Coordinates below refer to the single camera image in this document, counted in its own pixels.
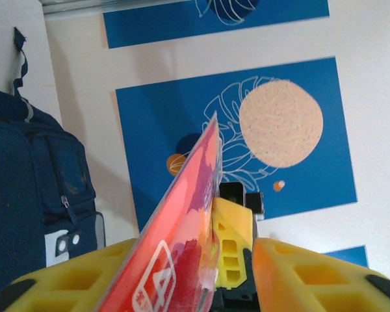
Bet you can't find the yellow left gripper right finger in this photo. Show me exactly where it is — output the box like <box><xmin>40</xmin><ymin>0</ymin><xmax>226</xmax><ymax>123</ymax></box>
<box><xmin>252</xmin><ymin>237</ymin><xmax>390</xmax><ymax>312</ymax></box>

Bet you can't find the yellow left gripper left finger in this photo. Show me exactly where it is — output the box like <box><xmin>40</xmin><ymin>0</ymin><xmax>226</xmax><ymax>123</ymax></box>
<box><xmin>0</xmin><ymin>239</ymin><xmax>139</xmax><ymax>312</ymax></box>

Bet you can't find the red packet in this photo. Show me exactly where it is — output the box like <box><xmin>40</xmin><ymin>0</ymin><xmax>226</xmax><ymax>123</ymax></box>
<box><xmin>96</xmin><ymin>110</ymin><xmax>224</xmax><ymax>312</ymax></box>

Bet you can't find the navy blue backpack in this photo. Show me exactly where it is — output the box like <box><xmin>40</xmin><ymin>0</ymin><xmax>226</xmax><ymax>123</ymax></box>
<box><xmin>0</xmin><ymin>27</ymin><xmax>105</xmax><ymax>293</ymax></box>

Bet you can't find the aluminium left corner post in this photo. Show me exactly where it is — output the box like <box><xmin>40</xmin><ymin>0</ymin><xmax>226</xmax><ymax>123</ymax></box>
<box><xmin>40</xmin><ymin>0</ymin><xmax>196</xmax><ymax>14</ymax></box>

